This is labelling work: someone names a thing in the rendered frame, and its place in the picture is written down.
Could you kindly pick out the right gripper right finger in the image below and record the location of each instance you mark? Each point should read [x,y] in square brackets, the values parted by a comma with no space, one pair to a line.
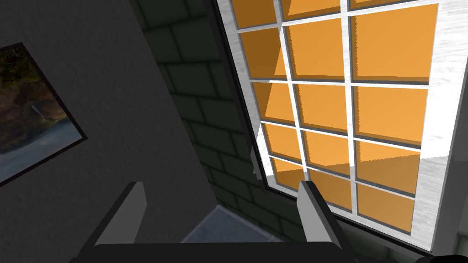
[317,219]

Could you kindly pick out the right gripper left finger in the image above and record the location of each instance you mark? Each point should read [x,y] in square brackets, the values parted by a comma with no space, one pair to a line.
[122,219]

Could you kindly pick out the white door with orange panes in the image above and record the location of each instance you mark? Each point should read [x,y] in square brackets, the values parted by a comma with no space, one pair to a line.
[365,109]

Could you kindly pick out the black framed landscape picture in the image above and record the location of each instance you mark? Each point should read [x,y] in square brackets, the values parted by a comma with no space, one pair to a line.
[25,120]

